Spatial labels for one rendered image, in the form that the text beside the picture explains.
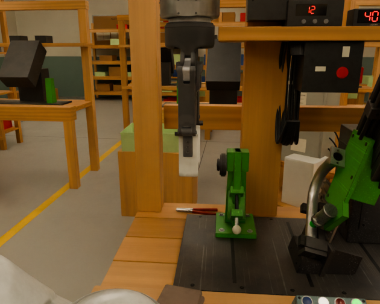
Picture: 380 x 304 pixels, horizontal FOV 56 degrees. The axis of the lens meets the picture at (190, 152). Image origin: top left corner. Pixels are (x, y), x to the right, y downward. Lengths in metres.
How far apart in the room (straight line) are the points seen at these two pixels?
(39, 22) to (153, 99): 11.25
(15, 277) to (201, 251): 0.69
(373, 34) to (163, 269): 0.89
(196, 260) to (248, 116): 0.51
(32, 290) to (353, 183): 0.74
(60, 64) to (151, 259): 11.25
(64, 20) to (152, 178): 10.90
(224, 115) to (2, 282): 1.01
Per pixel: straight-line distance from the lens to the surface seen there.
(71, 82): 12.05
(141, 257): 1.11
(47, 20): 12.29
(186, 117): 0.51
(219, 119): 1.33
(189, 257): 1.07
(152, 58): 1.24
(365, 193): 0.99
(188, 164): 0.56
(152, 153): 1.29
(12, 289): 0.49
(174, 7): 0.53
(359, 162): 0.95
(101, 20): 11.58
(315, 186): 1.10
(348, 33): 1.15
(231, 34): 1.10
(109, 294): 0.43
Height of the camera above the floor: 1.48
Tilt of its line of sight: 16 degrees down
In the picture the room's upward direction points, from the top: straight up
